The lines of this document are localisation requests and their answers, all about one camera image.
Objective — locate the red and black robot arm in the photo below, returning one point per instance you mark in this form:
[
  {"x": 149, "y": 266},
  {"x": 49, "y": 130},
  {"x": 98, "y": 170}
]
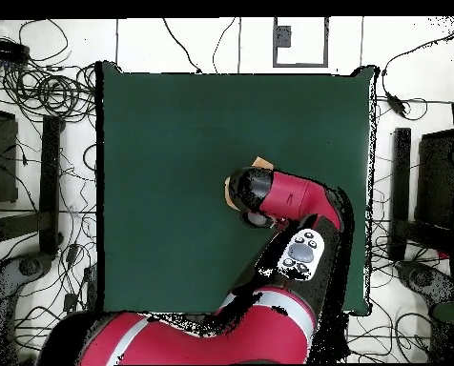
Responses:
[{"x": 288, "y": 194}]

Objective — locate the tan terry towel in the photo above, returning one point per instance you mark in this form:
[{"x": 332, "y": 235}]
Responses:
[{"x": 263, "y": 163}]

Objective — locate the grey square floor frame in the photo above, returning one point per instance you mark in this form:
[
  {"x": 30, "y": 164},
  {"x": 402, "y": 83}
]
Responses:
[{"x": 299, "y": 65}]

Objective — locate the black power strip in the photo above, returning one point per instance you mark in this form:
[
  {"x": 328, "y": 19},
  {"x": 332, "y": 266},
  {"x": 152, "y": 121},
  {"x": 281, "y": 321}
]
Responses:
[{"x": 5, "y": 49}]

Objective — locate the small grey box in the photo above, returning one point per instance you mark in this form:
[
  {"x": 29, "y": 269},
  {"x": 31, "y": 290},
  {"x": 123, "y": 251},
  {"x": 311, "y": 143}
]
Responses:
[{"x": 283, "y": 38}]

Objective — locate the small black power adapter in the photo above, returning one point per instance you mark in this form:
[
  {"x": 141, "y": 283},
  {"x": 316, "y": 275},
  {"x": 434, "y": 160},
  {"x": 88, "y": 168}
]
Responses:
[
  {"x": 72, "y": 253},
  {"x": 70, "y": 302}
]

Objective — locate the office chair base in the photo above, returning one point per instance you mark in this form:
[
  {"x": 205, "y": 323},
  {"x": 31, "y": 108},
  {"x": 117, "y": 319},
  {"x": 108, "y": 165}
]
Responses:
[
  {"x": 28, "y": 267},
  {"x": 421, "y": 276}
]

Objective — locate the black box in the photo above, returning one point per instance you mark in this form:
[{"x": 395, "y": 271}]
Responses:
[
  {"x": 4, "y": 160},
  {"x": 435, "y": 175}
]

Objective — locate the black stand base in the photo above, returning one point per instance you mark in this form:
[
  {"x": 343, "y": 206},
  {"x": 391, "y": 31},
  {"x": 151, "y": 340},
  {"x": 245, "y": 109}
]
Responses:
[
  {"x": 49, "y": 171},
  {"x": 400, "y": 171}
]

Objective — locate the dark green table cloth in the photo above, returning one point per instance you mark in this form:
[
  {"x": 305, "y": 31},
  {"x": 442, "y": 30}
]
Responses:
[{"x": 173, "y": 133}]

